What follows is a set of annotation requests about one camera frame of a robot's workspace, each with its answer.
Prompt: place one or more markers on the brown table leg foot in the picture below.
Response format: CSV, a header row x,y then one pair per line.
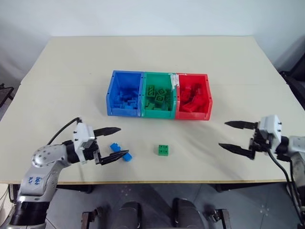
x,y
91,218
219,218

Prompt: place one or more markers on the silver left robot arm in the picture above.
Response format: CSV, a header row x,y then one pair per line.
x,y
45,155

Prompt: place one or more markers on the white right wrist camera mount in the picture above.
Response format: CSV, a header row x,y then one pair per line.
x,y
270,128

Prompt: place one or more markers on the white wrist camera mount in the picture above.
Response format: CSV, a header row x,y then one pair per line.
x,y
82,136
270,128

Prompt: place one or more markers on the long blue building block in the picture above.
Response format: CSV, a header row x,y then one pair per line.
x,y
115,147

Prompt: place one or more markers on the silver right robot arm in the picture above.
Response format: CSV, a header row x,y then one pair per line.
x,y
297,144

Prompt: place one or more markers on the blue plastic bin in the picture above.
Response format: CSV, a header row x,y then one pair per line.
x,y
125,80

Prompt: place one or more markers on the light blue building block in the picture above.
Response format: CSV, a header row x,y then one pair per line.
x,y
130,105

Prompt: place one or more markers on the white tape strip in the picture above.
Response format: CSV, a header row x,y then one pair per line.
x,y
174,81

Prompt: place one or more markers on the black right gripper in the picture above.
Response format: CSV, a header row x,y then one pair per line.
x,y
258,143

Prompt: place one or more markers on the red plastic bin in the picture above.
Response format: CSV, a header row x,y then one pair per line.
x,y
191,81

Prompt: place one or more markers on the black chair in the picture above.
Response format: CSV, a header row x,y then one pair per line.
x,y
294,76

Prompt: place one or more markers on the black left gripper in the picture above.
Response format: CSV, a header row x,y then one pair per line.
x,y
91,153

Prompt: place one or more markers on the long green building block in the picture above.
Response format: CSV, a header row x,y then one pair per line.
x,y
150,90

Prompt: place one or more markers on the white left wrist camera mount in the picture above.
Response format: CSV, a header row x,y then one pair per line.
x,y
82,136

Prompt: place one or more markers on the dark stand with frame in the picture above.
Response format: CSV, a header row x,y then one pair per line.
x,y
5,94

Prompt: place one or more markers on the square green building block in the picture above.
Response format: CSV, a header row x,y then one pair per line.
x,y
163,150

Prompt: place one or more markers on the green plastic bin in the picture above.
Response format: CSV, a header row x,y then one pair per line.
x,y
157,80

